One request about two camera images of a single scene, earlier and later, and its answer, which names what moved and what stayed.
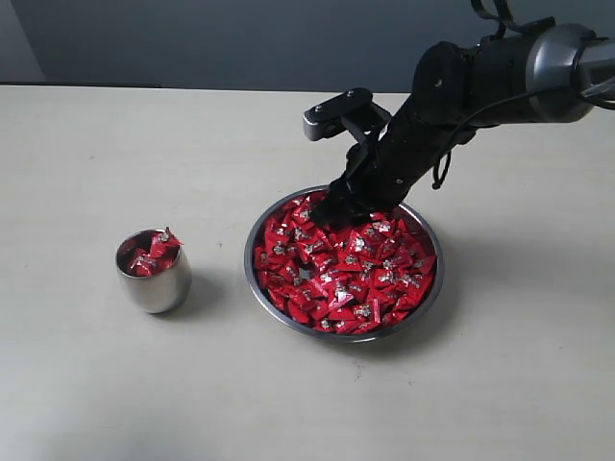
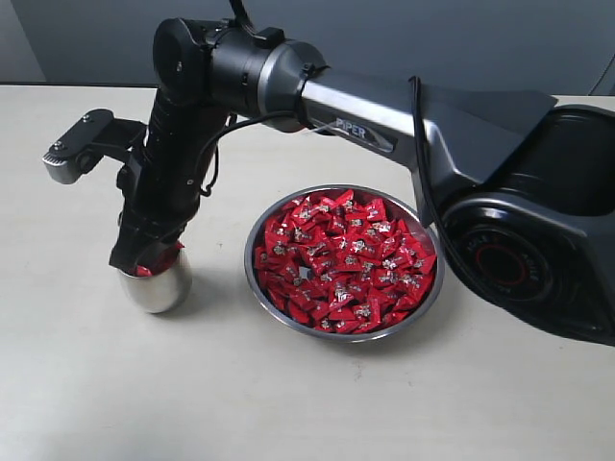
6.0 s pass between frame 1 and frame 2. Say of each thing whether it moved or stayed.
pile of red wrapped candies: stayed
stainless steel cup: stayed
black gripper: moved
